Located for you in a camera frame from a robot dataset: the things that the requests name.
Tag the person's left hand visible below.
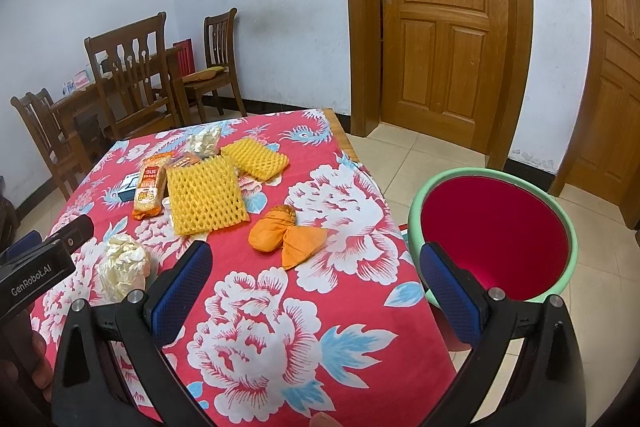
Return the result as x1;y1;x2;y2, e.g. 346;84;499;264
0;325;56;403

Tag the orange snack noodle packet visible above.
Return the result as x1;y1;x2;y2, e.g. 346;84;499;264
131;153;172;221

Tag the wooden door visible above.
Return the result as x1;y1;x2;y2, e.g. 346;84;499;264
551;0;639;230
347;0;533;170

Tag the small yellow foam net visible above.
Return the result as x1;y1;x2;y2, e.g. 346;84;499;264
220;138;290;181

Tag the orange wrapper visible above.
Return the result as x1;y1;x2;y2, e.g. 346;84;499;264
248;205;328;271

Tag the far wooden chair with cushion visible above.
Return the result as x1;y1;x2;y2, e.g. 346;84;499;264
182;8;247;122

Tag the small crumpled white paper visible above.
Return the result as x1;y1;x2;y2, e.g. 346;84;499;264
186;126;221;159

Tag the red bin with green rim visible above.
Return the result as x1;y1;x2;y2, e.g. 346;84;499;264
407;168;578;303

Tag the blue white medicine box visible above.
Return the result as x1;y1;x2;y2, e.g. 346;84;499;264
116;172;139;202

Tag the wooden dining table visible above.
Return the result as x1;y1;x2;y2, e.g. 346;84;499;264
52;48;189;170

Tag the large yellow foam net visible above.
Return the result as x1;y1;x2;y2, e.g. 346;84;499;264
167;156;250;236

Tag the orange cardboard box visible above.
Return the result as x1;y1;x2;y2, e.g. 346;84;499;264
167;152;202;168

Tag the cream paper ball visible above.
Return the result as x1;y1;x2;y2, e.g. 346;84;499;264
98;234;152;303

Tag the left wooden chair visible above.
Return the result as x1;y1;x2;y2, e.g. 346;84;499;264
10;88;82;200

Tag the red floral tablecloth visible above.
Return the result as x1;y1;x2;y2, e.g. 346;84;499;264
29;107;458;426

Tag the near wooden dining chair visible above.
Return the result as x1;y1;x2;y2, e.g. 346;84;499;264
84;12;179;140

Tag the red chair behind table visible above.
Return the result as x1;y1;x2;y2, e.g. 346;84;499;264
172;39;195;77

